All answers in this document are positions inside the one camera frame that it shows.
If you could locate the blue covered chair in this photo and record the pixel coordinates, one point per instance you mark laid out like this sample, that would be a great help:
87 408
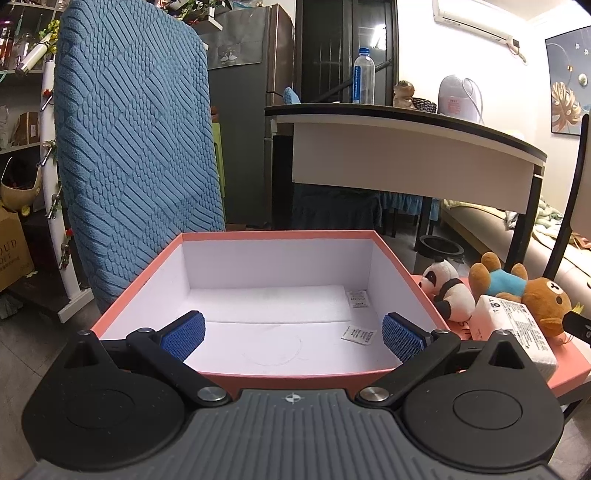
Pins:
134 138

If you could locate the green cloth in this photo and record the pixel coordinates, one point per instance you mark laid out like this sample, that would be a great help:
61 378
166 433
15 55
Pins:
545 217

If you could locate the small animal figurine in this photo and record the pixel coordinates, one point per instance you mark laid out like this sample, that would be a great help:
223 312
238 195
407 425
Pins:
404 94

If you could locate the beige sofa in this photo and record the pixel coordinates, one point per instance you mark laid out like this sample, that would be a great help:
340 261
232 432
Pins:
485 230

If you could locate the golden bowl basket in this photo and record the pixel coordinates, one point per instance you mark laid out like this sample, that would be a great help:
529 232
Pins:
18 194

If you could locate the blue mitt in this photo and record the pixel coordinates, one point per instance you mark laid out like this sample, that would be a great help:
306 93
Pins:
292 96

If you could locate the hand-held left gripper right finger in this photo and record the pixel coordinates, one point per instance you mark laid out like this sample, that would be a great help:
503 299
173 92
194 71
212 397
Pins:
402 337

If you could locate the brown bear plush toy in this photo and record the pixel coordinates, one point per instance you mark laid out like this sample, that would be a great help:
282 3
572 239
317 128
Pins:
540 300

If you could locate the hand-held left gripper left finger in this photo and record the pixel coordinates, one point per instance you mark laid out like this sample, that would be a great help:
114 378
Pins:
184 334

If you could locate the clear water bottle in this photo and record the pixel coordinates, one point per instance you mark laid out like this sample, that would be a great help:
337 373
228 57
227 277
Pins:
364 78

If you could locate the panda plush toy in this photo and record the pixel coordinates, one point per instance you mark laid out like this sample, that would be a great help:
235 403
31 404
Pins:
445 288

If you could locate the white thermos bottle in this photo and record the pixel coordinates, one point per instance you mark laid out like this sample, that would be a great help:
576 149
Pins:
34 57

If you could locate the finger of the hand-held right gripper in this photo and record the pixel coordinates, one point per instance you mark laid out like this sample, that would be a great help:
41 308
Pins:
578 326

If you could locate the white air conditioner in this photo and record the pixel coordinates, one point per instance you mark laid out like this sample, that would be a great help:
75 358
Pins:
475 21

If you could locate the grey refrigerator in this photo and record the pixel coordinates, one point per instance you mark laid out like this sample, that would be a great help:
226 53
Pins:
244 138

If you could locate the white tissue pack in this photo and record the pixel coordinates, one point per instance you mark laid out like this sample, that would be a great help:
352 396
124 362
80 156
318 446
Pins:
508 323

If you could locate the pink box lid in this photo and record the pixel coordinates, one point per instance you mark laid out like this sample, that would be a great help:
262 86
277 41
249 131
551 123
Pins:
574 364

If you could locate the white hook rack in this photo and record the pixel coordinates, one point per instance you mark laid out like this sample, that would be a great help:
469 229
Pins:
53 207

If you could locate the brown cardboard box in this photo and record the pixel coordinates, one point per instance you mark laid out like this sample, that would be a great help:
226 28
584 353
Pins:
14 254

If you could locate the white desiccant packet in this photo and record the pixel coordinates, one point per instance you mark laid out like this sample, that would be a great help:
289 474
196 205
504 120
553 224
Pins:
358 298
358 335

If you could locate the black round bin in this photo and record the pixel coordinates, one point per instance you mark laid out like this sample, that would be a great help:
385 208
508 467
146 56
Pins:
441 247

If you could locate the dark woven basket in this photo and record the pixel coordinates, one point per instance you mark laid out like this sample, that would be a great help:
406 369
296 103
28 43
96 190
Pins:
425 105

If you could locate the dark door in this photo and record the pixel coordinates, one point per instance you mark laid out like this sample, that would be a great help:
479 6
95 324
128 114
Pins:
337 46

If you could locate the pink cardboard box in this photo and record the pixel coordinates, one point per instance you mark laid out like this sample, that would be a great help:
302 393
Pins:
277 263

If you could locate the black framed chair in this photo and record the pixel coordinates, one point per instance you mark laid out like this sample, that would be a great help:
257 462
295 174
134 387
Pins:
582 184

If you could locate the white humidifier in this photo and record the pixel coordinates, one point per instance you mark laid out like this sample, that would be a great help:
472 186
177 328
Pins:
455 99

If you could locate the framed wall picture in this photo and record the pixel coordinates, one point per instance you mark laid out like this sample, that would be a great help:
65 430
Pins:
568 83

